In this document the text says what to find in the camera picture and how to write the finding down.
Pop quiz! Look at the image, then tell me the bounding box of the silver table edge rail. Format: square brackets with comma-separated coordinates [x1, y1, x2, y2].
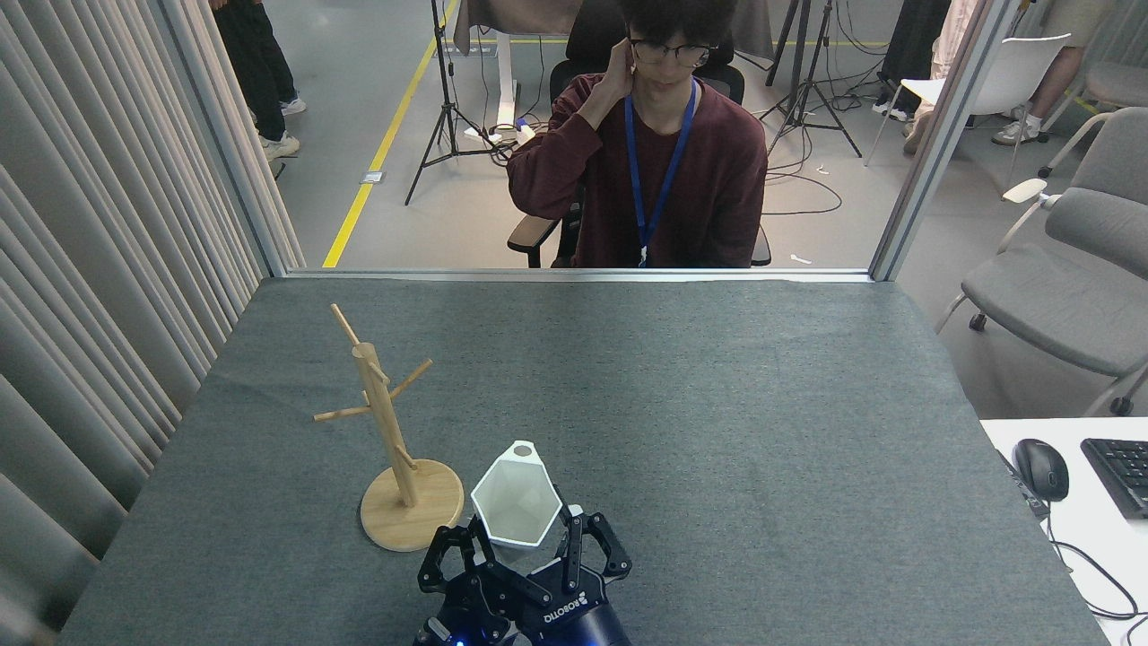
[285, 267, 873, 283]

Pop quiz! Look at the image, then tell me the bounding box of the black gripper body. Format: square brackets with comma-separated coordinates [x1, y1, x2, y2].
[516, 577, 631, 646]
[414, 574, 530, 646]

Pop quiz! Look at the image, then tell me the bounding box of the white plastic chair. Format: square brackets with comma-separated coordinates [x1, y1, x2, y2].
[865, 34, 1073, 189]

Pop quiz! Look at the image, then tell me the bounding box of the black keyboard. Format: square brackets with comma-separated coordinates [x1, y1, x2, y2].
[1081, 438, 1148, 519]

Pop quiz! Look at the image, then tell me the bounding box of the white hexagonal cup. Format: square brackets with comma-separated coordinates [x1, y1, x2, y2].
[470, 440, 564, 549]

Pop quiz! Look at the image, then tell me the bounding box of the black mouse cable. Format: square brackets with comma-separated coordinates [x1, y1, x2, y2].
[1040, 498, 1148, 646]

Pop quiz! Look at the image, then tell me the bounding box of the blue lanyard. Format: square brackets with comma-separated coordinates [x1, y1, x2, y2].
[625, 79, 699, 268]

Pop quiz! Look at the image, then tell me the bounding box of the beige pleated curtain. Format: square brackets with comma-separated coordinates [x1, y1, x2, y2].
[0, 0, 306, 646]

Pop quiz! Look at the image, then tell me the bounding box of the person's right hand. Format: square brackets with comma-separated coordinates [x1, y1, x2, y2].
[578, 36, 636, 127]

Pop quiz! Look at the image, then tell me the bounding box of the grey padded chair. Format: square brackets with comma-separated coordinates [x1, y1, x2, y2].
[1040, 0, 1148, 179]
[937, 108, 1148, 415]

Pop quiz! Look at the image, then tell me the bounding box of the silver frame post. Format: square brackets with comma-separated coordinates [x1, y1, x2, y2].
[157, 0, 288, 275]
[870, 0, 1023, 281]

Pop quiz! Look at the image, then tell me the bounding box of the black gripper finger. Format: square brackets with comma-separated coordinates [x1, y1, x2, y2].
[466, 516, 496, 572]
[417, 525, 476, 595]
[559, 511, 634, 590]
[474, 550, 554, 611]

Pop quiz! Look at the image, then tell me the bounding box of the white desk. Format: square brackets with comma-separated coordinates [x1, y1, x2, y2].
[980, 417, 1148, 646]

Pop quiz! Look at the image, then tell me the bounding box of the black office chair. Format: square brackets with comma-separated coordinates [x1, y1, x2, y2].
[508, 0, 772, 268]

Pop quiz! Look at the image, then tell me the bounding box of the white desk leg stand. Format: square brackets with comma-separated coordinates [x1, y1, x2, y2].
[462, 31, 539, 149]

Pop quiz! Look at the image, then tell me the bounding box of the wooden cup rack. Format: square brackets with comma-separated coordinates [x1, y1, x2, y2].
[314, 303, 465, 553]

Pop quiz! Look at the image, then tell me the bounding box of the grey felt table cover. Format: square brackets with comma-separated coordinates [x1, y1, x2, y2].
[58, 276, 1109, 646]

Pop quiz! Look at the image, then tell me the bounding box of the black tripod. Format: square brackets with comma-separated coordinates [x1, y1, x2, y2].
[758, 0, 862, 158]
[405, 0, 521, 205]

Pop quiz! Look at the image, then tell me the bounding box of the brown draped cloth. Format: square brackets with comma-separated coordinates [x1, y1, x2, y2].
[453, 0, 774, 62]

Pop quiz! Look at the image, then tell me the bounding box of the person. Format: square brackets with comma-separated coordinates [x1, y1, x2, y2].
[507, 0, 770, 268]
[903, 0, 983, 155]
[991, 0, 1091, 147]
[208, 0, 308, 162]
[874, 0, 950, 122]

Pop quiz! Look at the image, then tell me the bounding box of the black computer mouse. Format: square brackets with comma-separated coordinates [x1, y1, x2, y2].
[1013, 439, 1070, 502]

